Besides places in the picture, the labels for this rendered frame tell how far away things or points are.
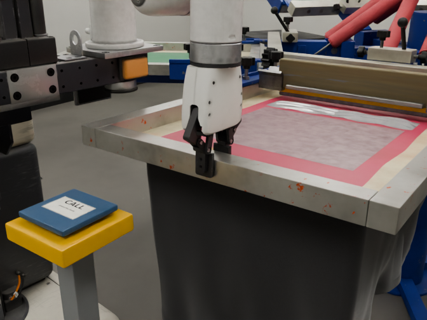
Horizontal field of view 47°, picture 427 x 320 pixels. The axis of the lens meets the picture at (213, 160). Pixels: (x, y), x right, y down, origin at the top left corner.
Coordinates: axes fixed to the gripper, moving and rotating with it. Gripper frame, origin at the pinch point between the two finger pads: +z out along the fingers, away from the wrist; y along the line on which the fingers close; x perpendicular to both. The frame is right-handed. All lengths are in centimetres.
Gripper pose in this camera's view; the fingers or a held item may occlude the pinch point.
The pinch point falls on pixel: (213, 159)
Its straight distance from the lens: 76.5
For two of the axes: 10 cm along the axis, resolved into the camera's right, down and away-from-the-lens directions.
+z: -0.2, 9.4, 3.4
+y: -5.9, 2.6, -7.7
